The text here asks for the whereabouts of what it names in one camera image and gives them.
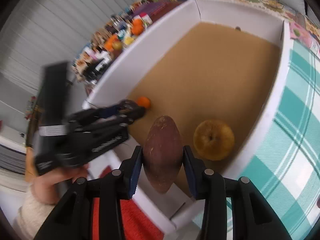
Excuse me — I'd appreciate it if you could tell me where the bright orange tangerine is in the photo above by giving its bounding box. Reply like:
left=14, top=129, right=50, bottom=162
left=136, top=96, right=151, bottom=109

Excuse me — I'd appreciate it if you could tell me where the brown sweet potato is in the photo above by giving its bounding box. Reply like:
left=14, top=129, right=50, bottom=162
left=143, top=115, right=183, bottom=194

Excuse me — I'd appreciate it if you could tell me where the left hand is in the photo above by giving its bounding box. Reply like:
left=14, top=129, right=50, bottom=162
left=31, top=164, right=89, bottom=205

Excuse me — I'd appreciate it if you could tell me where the red clothing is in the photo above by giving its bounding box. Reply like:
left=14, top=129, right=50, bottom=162
left=92, top=166, right=164, bottom=240

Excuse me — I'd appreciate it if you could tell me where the teal plaid tablecloth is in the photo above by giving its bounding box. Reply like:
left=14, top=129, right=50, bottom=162
left=234, top=40, right=319, bottom=239

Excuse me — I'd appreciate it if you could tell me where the fruit tray on side table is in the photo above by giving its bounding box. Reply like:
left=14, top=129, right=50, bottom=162
left=72, top=12, right=153, bottom=86

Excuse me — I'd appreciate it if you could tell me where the white cardboard box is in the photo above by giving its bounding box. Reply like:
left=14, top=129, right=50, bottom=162
left=82, top=0, right=295, bottom=234

